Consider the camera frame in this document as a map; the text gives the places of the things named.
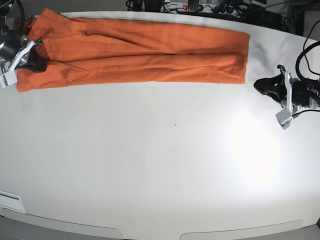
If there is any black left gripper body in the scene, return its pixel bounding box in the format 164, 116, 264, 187
277, 64, 320, 117

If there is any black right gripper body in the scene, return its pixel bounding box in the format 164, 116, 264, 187
0, 33, 43, 70

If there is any orange T-shirt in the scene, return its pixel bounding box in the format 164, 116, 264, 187
17, 9, 250, 93

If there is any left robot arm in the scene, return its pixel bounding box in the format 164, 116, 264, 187
253, 65, 320, 116

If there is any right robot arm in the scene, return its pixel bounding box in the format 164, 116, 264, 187
0, 0, 47, 73

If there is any white power strip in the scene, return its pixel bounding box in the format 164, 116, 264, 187
160, 0, 251, 15

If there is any white label on table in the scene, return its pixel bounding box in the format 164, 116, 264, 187
0, 191, 26, 214

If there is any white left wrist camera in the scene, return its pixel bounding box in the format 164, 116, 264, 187
275, 109, 293, 130

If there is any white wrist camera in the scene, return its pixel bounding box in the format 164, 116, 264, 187
0, 71, 18, 88
275, 109, 293, 130

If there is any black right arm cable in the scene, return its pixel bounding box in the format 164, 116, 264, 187
16, 0, 27, 35

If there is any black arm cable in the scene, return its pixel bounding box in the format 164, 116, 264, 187
16, 0, 27, 35
296, 18, 320, 82

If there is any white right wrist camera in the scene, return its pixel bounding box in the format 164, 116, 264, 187
0, 71, 18, 88

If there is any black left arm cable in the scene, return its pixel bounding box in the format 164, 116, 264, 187
296, 18, 320, 82

